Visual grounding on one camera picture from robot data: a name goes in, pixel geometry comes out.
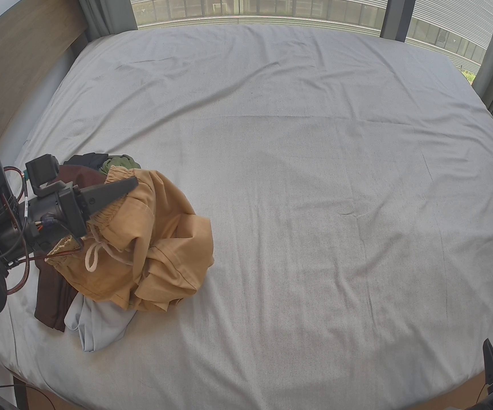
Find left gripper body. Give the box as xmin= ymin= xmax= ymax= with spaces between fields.
xmin=25 ymin=184 xmax=90 ymax=241

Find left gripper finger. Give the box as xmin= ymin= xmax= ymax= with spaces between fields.
xmin=79 ymin=176 xmax=139 ymax=225

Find tan shorts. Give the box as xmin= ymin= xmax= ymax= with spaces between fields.
xmin=45 ymin=166 xmax=215 ymax=313

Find bed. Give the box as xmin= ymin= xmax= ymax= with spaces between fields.
xmin=0 ymin=0 xmax=493 ymax=410

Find green garment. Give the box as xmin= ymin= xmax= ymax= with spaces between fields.
xmin=99 ymin=154 xmax=141 ymax=177

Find dark grey garment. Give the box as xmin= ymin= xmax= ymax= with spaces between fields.
xmin=64 ymin=153 xmax=110 ymax=172

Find brown garment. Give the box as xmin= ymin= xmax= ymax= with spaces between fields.
xmin=34 ymin=164 xmax=107 ymax=333

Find pale grey garment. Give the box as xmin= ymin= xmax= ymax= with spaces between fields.
xmin=65 ymin=291 xmax=139 ymax=353

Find window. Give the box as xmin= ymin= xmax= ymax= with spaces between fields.
xmin=125 ymin=0 xmax=493 ymax=65

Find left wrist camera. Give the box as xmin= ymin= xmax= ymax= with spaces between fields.
xmin=24 ymin=154 xmax=80 ymax=200

